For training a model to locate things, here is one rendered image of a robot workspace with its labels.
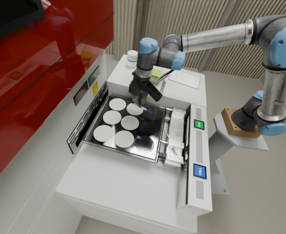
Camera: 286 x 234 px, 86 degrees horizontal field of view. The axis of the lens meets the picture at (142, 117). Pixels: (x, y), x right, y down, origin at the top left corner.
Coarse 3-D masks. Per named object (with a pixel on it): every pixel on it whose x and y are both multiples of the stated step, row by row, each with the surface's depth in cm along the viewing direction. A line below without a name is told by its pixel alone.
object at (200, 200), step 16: (192, 112) 88; (192, 128) 80; (192, 144) 74; (208, 144) 75; (192, 160) 69; (208, 160) 70; (192, 176) 64; (208, 176) 65; (192, 192) 60; (208, 192) 61; (192, 208) 60; (208, 208) 57
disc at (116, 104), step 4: (112, 100) 93; (116, 100) 94; (120, 100) 94; (112, 104) 91; (116, 104) 92; (120, 104) 92; (124, 104) 93; (112, 108) 89; (116, 108) 90; (120, 108) 90
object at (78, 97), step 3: (87, 84) 69; (84, 87) 67; (87, 87) 70; (81, 90) 65; (84, 90) 68; (78, 93) 63; (81, 93) 66; (84, 93) 69; (78, 96) 64; (81, 96) 66; (75, 99) 62; (78, 99) 65
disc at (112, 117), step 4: (108, 112) 87; (112, 112) 87; (116, 112) 88; (104, 116) 85; (108, 116) 85; (112, 116) 86; (116, 116) 86; (120, 116) 86; (104, 120) 83; (108, 120) 84; (112, 120) 84; (116, 120) 84; (120, 120) 84
